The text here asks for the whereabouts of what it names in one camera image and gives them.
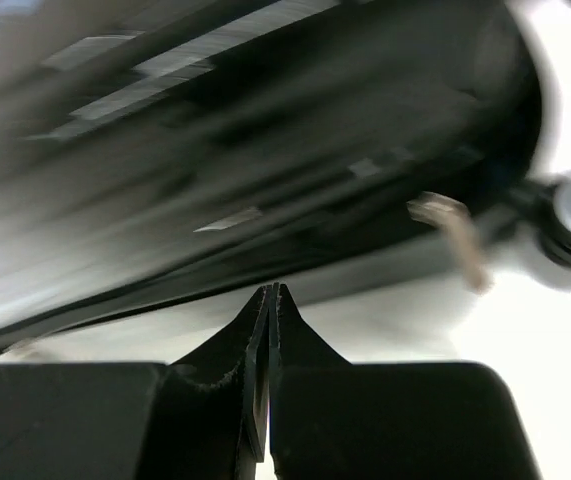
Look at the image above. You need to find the black space-print suitcase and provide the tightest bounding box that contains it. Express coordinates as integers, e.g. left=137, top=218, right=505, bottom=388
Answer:
left=0, top=1, right=571, bottom=353

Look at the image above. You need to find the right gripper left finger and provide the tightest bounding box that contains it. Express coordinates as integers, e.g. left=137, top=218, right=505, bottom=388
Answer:
left=0, top=287, right=271, bottom=479

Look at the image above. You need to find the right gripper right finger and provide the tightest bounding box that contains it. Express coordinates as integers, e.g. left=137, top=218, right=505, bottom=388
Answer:
left=268, top=284, right=539, bottom=480

